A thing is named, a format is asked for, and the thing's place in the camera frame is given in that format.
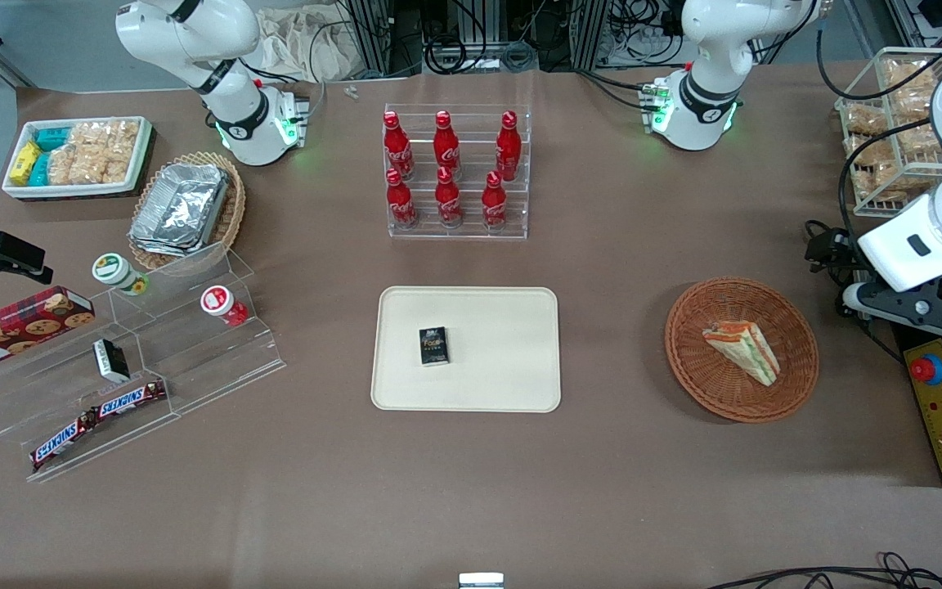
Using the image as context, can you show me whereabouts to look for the black base cable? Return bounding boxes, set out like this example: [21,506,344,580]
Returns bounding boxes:
[576,68,653,112]

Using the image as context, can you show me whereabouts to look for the red lid yogurt cup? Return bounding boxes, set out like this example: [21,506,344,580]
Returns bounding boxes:
[200,286,250,328]

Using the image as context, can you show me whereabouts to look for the clear acrylic bottle rack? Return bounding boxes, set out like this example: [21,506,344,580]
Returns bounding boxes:
[384,104,532,241]

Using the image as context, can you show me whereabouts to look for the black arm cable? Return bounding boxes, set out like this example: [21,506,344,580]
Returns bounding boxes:
[805,119,934,246]

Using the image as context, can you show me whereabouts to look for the aluminium frame rack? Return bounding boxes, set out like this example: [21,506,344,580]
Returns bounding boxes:
[347,0,424,76]

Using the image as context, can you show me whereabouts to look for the snickers chocolate bar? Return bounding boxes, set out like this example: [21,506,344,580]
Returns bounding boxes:
[30,408,101,472]
[90,380,168,420]

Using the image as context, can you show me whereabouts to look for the red tartan cookie box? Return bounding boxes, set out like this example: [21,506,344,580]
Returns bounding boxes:
[0,286,96,376]

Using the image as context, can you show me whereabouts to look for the green lid yogurt cup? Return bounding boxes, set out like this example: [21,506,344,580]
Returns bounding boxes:
[92,253,151,297]

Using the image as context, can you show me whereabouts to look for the red emergency stop button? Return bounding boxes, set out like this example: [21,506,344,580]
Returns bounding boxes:
[909,353,942,387]

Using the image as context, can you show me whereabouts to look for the white wire basket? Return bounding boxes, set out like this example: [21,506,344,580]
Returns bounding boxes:
[835,47,942,218]

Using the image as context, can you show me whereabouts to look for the small black card box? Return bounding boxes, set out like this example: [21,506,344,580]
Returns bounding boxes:
[419,326,451,367]

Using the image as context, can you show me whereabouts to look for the beige cloth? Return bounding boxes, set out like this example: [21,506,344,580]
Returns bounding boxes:
[254,7,359,83]

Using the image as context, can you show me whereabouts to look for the light wicker basket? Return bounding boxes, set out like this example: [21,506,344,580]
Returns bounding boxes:
[128,151,248,272]

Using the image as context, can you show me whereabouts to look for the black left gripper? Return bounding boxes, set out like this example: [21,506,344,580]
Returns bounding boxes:
[805,220,859,275]

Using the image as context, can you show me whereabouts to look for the white plastic bin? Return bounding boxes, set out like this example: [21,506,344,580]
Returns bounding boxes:
[2,116,154,200]

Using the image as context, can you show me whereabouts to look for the brown wicker basket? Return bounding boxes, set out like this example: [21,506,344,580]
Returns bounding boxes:
[665,277,820,424]

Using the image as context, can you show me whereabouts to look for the small black white box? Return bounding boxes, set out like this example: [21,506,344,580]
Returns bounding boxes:
[93,339,132,384]

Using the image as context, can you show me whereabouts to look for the triangular sandwich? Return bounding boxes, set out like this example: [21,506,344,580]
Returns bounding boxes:
[702,321,782,388]

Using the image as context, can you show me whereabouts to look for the clear acrylic stepped shelf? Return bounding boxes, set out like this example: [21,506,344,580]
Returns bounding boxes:
[0,323,184,484]
[107,241,287,415]

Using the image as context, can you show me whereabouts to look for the black floor cables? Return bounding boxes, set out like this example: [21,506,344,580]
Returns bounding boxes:
[704,551,942,589]

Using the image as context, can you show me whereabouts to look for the yellow snack packet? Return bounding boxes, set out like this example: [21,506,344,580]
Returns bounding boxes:
[9,141,43,187]

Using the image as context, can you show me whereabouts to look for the stacked aluminium foil containers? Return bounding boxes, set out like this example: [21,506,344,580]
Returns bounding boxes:
[128,162,231,257]

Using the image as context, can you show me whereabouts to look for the clear bag of rice crackers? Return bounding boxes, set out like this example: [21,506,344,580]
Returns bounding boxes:
[47,120,141,187]

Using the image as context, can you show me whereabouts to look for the clear bag of snacks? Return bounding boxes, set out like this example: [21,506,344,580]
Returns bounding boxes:
[844,102,942,203]
[882,59,942,117]

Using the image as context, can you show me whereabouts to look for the beige plastic tray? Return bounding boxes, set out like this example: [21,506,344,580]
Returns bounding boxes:
[370,286,562,413]

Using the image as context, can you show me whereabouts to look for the red cola bottle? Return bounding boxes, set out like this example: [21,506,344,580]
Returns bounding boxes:
[433,111,463,182]
[386,169,419,231]
[384,112,415,182]
[495,111,523,182]
[435,167,464,229]
[482,171,509,232]

